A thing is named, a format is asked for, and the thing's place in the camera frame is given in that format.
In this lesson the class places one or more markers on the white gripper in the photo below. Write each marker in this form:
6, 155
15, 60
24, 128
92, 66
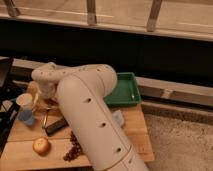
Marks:
46, 91

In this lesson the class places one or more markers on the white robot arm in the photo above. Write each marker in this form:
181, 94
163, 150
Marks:
80, 93

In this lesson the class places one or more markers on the white plastic cup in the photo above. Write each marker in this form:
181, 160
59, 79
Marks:
25, 101

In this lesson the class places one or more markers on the blue plastic cup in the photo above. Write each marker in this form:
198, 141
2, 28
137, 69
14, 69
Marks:
27, 117

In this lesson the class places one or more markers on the black equipment at left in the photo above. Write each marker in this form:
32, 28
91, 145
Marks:
8, 107

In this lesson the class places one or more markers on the black rectangular block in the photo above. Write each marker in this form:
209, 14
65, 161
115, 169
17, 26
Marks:
55, 127

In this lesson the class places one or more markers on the apple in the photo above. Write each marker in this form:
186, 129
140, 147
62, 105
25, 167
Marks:
41, 145

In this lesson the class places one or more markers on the wooden table board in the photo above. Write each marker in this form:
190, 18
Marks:
18, 154

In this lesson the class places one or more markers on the bunch of dark grapes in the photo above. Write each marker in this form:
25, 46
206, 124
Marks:
75, 151

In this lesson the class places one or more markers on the light blue cloth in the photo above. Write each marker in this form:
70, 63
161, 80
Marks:
118, 116

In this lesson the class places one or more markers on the green plastic tray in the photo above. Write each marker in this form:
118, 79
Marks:
126, 92

